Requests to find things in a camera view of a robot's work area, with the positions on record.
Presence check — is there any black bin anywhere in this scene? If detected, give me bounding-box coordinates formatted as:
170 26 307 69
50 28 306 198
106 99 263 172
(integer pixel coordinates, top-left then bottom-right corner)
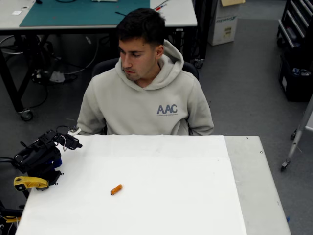
278 47 313 103

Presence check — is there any black metal rack frame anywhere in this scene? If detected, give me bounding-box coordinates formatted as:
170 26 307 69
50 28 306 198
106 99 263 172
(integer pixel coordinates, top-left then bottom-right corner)
193 0 219 69

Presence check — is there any black tool drawer cart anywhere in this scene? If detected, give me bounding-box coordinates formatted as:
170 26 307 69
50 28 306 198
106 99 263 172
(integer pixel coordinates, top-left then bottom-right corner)
276 0 313 49

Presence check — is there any white paper sheet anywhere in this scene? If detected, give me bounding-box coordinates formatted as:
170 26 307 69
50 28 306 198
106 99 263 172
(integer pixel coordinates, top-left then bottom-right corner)
15 134 247 235

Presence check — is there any man in beige hoodie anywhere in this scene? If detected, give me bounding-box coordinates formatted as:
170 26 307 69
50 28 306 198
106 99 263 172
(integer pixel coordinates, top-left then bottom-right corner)
76 7 215 136

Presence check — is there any black and yellow clamp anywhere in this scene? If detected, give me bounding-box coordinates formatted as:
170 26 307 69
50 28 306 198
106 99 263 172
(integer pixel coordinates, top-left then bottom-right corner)
0 204 24 224

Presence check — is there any green cutting mat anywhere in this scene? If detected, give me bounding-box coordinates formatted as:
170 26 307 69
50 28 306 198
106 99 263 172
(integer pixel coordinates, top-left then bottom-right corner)
19 0 151 27

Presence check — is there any grey workbench with black frame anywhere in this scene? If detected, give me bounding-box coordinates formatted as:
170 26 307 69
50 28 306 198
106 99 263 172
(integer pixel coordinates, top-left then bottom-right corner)
0 0 198 122

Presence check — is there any grey metal stand leg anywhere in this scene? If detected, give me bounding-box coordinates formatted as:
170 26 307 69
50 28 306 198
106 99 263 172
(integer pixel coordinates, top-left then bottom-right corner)
280 94 313 172

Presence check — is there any crumpled white paper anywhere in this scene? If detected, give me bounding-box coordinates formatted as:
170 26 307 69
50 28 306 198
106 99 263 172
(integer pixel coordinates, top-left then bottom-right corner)
49 70 66 83

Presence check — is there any white cardboard box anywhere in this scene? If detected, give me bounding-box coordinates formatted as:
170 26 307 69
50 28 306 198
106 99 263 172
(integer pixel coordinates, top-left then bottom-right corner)
207 0 246 47

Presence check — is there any black office chair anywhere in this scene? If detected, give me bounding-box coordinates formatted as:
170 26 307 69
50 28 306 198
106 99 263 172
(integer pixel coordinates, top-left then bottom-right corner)
91 57 200 136

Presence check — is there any orange food piece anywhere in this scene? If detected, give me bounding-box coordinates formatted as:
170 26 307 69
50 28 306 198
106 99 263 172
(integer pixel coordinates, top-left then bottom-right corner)
110 184 123 196

